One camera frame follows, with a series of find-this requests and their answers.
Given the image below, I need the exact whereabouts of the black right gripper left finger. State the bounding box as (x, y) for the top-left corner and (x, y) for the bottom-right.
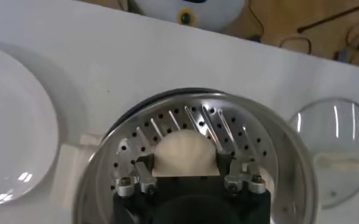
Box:
(115, 153), (158, 198)

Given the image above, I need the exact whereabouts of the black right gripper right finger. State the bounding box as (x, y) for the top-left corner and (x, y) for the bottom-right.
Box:
(216, 153), (268, 195)

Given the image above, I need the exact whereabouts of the white steamed baozi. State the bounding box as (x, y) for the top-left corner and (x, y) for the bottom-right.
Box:
(151, 129), (221, 177)

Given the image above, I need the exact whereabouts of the round glass pot lid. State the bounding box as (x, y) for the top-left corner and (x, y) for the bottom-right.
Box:
(288, 97), (359, 211)

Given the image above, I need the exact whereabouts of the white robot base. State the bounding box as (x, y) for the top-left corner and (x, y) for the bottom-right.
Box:
(127, 0), (247, 33)

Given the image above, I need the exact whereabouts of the perforated steel steamer basket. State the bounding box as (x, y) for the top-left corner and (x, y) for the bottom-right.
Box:
(74, 93), (319, 224)

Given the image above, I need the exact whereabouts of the white electric cooking pot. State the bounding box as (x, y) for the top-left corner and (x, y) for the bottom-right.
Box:
(57, 87), (226, 224)

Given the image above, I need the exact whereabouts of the white oval plate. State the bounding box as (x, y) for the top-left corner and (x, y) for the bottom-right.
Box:
(0, 44), (60, 209)

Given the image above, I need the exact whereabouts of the black floor rod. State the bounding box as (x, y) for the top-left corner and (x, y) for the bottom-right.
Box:
(297, 1), (359, 33)

